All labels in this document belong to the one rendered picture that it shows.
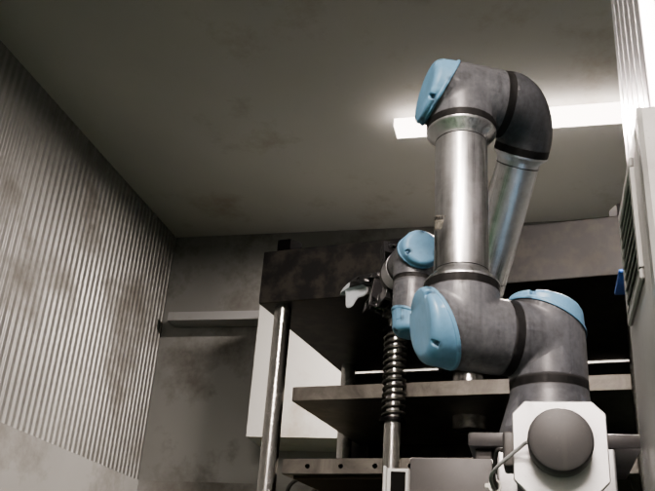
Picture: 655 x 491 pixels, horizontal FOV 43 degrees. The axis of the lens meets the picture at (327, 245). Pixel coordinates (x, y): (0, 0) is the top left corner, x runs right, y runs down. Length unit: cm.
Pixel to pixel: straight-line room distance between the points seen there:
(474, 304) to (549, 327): 12
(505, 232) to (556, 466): 78
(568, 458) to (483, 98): 77
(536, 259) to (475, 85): 134
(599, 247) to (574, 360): 143
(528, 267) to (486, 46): 170
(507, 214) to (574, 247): 120
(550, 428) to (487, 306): 47
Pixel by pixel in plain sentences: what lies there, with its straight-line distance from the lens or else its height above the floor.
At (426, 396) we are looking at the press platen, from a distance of 276.
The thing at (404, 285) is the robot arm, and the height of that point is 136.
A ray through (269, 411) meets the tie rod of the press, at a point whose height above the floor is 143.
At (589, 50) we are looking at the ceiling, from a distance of 423.
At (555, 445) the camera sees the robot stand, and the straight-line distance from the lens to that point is 80.
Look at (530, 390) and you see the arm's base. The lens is 126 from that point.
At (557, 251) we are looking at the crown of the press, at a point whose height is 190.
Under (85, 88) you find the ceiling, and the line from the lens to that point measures 476.
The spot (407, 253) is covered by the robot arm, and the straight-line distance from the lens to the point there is 154.
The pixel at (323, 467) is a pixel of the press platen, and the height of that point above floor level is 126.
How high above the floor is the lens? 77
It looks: 25 degrees up
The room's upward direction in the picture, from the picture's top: 4 degrees clockwise
